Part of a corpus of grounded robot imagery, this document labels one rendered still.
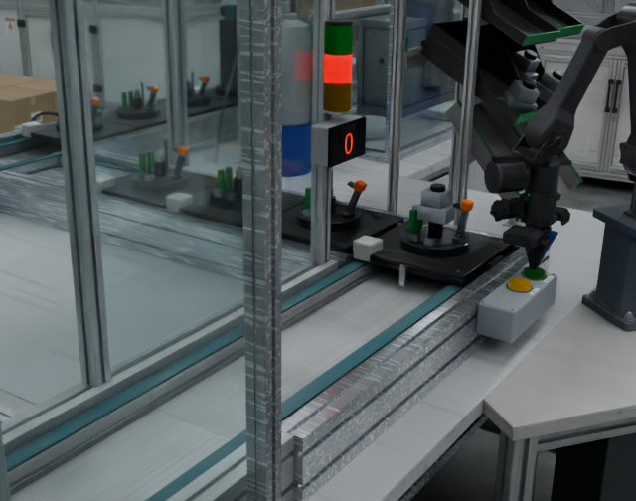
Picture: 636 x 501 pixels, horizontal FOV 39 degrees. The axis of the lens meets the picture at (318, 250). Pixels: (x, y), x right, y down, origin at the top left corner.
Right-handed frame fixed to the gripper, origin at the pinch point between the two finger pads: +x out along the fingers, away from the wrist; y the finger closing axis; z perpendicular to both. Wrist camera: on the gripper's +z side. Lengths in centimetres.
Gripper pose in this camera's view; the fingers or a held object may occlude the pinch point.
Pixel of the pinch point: (535, 251)
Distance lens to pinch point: 171.3
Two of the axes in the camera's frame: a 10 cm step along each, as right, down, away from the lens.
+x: -0.1, 9.4, 3.5
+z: -8.3, -2.0, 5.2
